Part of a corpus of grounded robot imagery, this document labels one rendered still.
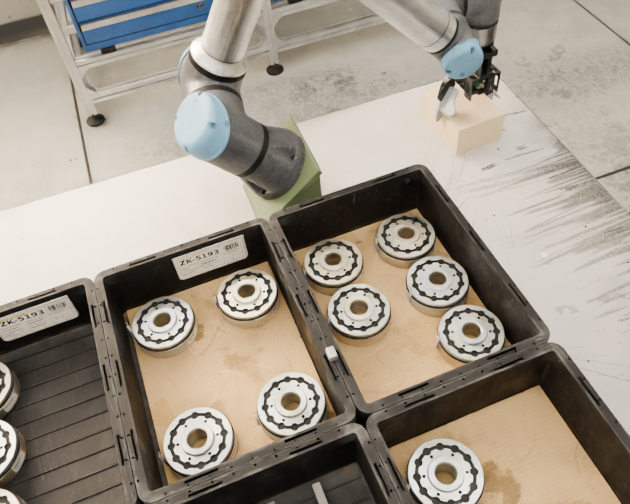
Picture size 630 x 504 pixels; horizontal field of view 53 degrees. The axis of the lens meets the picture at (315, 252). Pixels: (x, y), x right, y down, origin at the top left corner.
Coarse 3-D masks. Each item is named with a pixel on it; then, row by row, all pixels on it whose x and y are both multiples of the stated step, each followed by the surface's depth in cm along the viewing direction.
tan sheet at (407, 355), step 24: (360, 240) 116; (384, 264) 112; (384, 288) 109; (360, 312) 106; (408, 312) 105; (384, 336) 103; (408, 336) 102; (432, 336) 102; (360, 360) 100; (384, 360) 100; (408, 360) 100; (432, 360) 99; (360, 384) 98; (384, 384) 97; (408, 384) 97
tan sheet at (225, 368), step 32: (192, 288) 112; (224, 320) 107; (288, 320) 106; (192, 352) 104; (224, 352) 103; (256, 352) 103; (288, 352) 102; (160, 384) 101; (192, 384) 100; (224, 384) 100; (256, 384) 99; (320, 384) 98; (160, 416) 97; (160, 448) 94; (256, 448) 93
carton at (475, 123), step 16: (432, 96) 149; (464, 96) 148; (480, 96) 147; (432, 112) 149; (464, 112) 144; (480, 112) 144; (496, 112) 143; (432, 128) 152; (448, 128) 145; (464, 128) 141; (480, 128) 143; (496, 128) 145; (448, 144) 148; (464, 144) 145; (480, 144) 147
